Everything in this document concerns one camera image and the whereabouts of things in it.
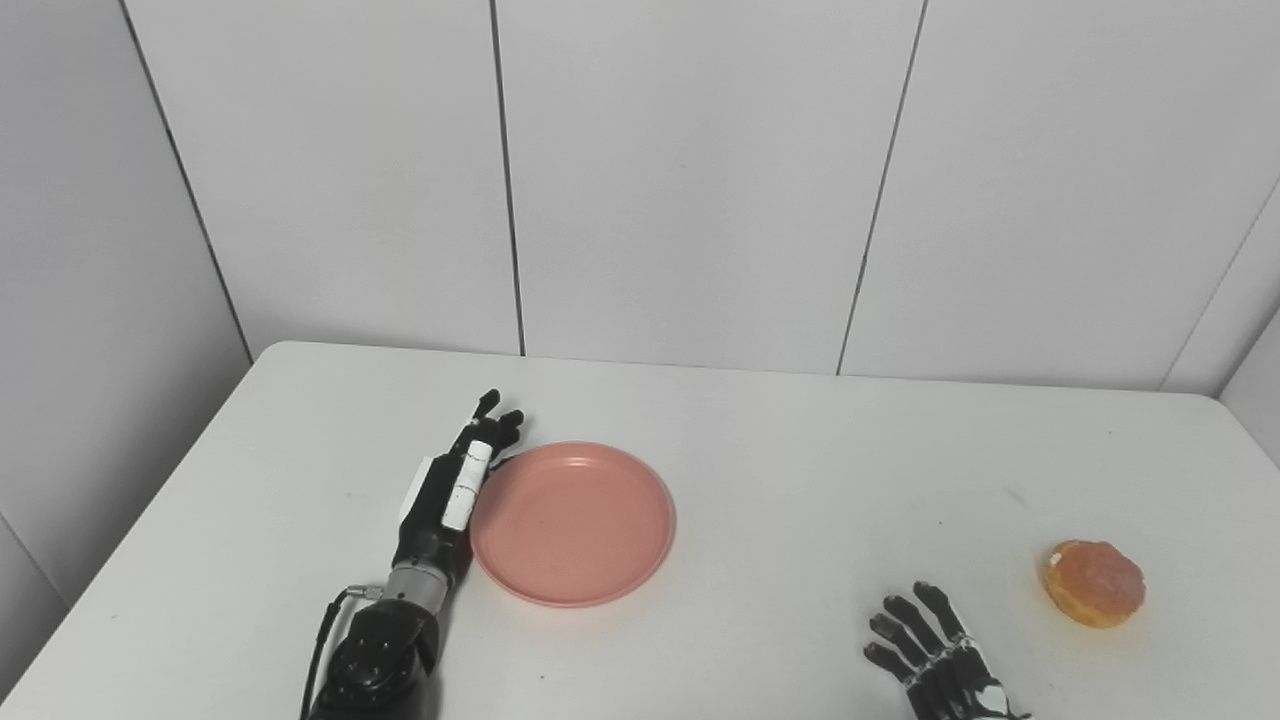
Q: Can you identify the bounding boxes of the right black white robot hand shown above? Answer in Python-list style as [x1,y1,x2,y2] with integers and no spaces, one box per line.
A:
[863,580,1032,720]

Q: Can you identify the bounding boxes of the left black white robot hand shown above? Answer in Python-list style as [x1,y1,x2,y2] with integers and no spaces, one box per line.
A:
[396,389,527,593]

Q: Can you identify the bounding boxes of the pink round plate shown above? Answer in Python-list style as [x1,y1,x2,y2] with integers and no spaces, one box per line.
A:
[469,441,678,609]

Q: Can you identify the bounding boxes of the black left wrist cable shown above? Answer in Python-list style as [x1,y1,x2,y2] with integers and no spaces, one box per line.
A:
[299,585,387,720]

